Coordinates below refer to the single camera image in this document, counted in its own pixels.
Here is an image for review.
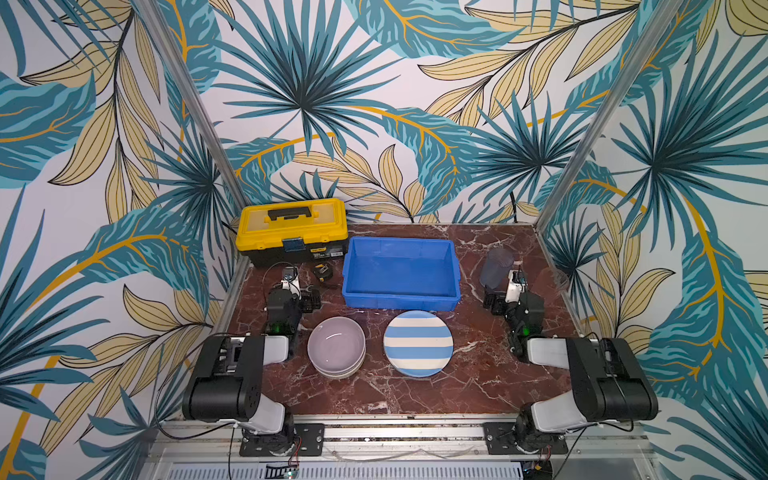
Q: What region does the blue white striped plate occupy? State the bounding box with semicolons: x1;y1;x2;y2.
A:
383;310;454;378

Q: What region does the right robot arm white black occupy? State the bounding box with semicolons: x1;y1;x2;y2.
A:
483;290;658;455

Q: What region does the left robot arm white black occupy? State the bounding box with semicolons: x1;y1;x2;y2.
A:
181;288;322;456

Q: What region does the blue plastic bin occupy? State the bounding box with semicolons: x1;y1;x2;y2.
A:
342;236;461;311

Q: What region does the grey translucent plastic cup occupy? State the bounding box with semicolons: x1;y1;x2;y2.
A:
480;247;515;290

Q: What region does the yellow black tape measure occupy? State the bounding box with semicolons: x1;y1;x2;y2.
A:
312;262;334;284

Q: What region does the stack of lilac bowls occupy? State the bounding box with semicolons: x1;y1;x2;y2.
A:
307;316;366;380

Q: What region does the yellow black toolbox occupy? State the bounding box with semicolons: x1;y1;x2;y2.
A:
235;198;349;267

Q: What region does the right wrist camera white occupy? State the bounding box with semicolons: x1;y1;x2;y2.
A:
505;269;527;303

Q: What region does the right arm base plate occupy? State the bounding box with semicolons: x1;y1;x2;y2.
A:
482;422;568;455

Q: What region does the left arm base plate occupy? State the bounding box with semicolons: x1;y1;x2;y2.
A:
239;423;325;457

